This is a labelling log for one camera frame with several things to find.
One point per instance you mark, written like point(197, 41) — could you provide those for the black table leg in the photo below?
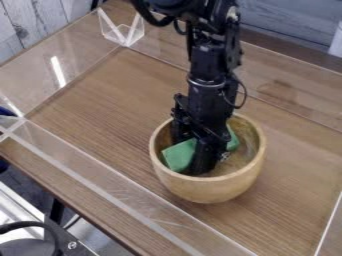
point(56, 211)

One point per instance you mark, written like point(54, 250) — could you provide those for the grey metal bracket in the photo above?
point(70, 245)

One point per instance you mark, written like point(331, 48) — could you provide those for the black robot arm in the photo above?
point(210, 24)

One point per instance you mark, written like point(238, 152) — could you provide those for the green rectangular block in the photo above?
point(176, 156)

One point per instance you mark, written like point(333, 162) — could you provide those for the clear acrylic tray walls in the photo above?
point(90, 99)

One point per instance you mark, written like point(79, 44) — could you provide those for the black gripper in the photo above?
point(201, 114)

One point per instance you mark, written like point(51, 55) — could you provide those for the brown wooden bowl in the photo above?
point(231, 178)

